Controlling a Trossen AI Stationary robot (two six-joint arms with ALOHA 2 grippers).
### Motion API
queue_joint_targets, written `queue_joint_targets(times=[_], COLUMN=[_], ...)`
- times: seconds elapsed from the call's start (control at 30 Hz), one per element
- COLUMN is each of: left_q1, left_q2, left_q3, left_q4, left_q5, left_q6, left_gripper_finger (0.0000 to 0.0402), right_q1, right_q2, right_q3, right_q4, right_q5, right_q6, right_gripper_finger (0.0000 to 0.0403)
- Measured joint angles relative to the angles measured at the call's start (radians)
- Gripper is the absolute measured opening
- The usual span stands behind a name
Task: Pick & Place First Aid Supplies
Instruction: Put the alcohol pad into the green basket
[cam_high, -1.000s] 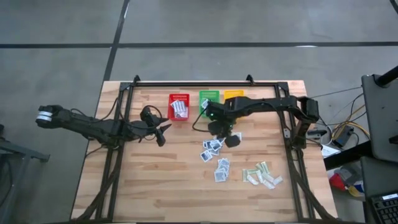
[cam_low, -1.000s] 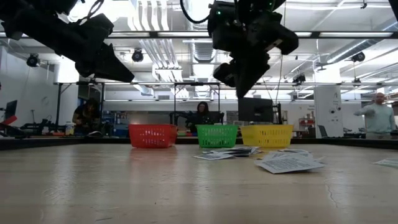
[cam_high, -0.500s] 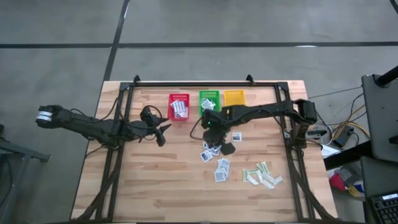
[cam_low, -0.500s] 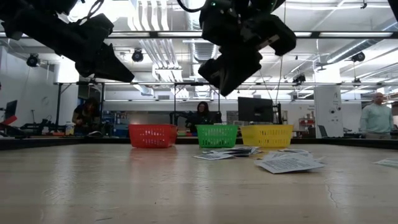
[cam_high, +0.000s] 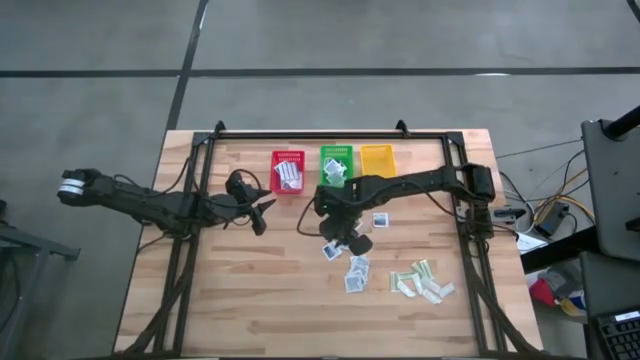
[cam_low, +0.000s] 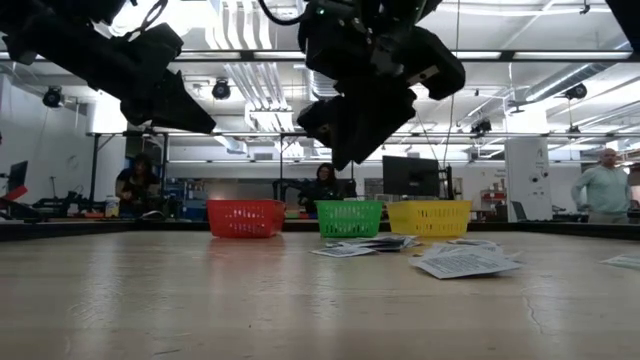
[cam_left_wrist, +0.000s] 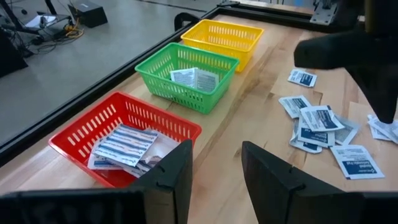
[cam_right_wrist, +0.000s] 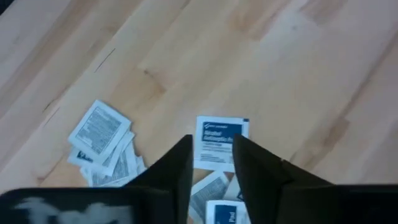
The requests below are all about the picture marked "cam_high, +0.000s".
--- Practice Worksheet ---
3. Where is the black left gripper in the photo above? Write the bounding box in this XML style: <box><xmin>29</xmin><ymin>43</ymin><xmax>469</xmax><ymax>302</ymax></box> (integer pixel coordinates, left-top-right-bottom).
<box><xmin>214</xmin><ymin>172</ymin><xmax>278</xmax><ymax>236</ymax></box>

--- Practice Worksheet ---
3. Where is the red plastic basket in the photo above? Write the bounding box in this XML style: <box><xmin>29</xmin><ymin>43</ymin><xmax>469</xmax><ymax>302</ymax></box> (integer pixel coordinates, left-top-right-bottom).
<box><xmin>268</xmin><ymin>149</ymin><xmax>306</xmax><ymax>195</ymax></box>

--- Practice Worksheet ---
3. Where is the yellow plastic basket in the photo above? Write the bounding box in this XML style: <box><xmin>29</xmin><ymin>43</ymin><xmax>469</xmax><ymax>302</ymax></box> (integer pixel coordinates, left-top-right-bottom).
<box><xmin>359</xmin><ymin>143</ymin><xmax>399</xmax><ymax>180</ymax></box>

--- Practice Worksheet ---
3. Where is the green plastic basket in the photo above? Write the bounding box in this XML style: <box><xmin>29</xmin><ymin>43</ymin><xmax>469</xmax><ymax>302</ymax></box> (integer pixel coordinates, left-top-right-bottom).
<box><xmin>319</xmin><ymin>144</ymin><xmax>356</xmax><ymax>190</ymax></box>

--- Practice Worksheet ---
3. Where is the black elongated device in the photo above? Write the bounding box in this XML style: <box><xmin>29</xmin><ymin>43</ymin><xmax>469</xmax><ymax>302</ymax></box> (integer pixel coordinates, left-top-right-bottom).
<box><xmin>492</xmin><ymin>207</ymin><xmax>528</xmax><ymax>222</ymax></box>

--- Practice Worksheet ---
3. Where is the white paper sheet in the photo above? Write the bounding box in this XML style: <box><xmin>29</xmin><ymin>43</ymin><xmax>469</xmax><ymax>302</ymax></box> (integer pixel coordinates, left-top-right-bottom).
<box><xmin>514</xmin><ymin>230</ymin><xmax>550</xmax><ymax>254</ymax></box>

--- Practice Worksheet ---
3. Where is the black power box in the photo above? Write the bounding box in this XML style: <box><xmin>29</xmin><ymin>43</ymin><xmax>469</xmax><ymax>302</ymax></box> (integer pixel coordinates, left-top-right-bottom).
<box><xmin>533</xmin><ymin>201</ymin><xmax>571</xmax><ymax>237</ymax></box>

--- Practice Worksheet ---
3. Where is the red fabric item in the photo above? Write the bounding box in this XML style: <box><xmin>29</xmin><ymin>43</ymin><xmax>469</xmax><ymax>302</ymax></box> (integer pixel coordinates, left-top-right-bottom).
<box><xmin>528</xmin><ymin>277</ymin><xmax>557</xmax><ymax>308</ymax></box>

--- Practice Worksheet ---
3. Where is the grey metal stand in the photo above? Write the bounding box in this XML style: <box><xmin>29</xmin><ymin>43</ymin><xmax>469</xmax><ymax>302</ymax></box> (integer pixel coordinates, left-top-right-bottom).
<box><xmin>0</xmin><ymin>199</ymin><xmax>81</xmax><ymax>360</ymax></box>

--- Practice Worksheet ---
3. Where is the yellow and blue item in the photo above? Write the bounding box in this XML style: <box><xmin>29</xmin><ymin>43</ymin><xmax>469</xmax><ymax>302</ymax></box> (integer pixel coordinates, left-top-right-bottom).
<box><xmin>558</xmin><ymin>289</ymin><xmax>587</xmax><ymax>318</ymax></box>

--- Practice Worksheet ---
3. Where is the grey computer desk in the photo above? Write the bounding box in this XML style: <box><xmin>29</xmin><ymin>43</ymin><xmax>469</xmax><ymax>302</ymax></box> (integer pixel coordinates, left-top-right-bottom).
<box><xmin>579</xmin><ymin>118</ymin><xmax>640</xmax><ymax>360</ymax></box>

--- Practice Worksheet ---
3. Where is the black pole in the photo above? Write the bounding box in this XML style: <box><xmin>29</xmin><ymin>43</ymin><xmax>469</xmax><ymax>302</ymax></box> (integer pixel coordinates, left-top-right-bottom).
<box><xmin>602</xmin><ymin>103</ymin><xmax>640</xmax><ymax>142</ymax></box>

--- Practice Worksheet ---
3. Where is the black computer keyboard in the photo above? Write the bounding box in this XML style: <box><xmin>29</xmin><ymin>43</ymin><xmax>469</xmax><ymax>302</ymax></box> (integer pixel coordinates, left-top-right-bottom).
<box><xmin>596</xmin><ymin>308</ymin><xmax>640</xmax><ymax>360</ymax></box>

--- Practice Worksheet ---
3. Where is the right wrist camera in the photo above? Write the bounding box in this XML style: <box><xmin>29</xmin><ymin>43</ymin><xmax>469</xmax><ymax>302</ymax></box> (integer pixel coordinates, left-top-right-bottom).
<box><xmin>348</xmin><ymin>233</ymin><xmax>374</xmax><ymax>257</ymax></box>

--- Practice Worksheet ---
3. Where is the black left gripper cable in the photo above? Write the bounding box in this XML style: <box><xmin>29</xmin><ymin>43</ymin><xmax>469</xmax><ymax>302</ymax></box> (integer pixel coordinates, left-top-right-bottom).
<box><xmin>230</xmin><ymin>168</ymin><xmax>264</xmax><ymax>201</ymax></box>

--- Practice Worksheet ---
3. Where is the yellow cable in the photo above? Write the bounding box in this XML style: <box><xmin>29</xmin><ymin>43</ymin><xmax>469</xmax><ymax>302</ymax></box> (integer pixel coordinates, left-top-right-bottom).
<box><xmin>529</xmin><ymin>167</ymin><xmax>597</xmax><ymax>226</ymax></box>

